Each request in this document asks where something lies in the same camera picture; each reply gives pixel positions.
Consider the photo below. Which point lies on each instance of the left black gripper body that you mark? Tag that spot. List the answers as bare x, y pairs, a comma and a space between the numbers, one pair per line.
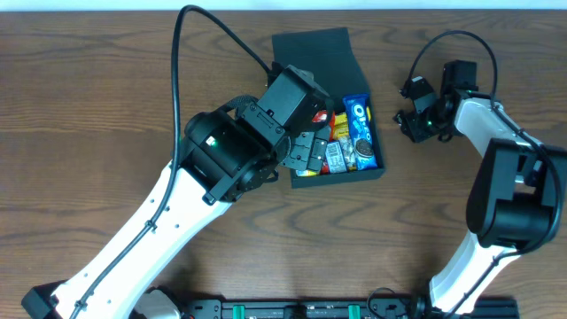
306, 151

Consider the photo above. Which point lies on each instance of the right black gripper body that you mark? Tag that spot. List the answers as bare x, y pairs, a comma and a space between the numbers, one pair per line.
412, 111

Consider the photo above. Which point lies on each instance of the small blue barcode packet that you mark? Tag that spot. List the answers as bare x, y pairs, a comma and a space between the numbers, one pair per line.
335, 158

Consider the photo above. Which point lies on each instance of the red candy bag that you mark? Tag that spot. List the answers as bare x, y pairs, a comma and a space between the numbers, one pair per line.
322, 118

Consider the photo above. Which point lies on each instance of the yellow candy bag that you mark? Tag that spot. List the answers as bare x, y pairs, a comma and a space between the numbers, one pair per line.
341, 134

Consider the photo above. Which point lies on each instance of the blue Oreo cookie pack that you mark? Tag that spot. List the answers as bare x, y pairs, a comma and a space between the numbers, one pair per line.
359, 130

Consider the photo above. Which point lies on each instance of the dark green box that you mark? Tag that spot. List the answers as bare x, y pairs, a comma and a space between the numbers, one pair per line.
328, 54

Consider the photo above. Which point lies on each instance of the yellow candy tube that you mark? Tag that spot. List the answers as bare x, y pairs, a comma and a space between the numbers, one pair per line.
306, 173

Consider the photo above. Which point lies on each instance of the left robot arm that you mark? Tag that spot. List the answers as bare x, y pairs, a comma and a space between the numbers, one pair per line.
223, 154

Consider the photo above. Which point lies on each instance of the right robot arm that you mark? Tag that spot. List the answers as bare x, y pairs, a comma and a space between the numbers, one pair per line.
516, 201

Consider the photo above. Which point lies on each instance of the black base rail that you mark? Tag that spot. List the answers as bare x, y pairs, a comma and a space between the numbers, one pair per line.
383, 303

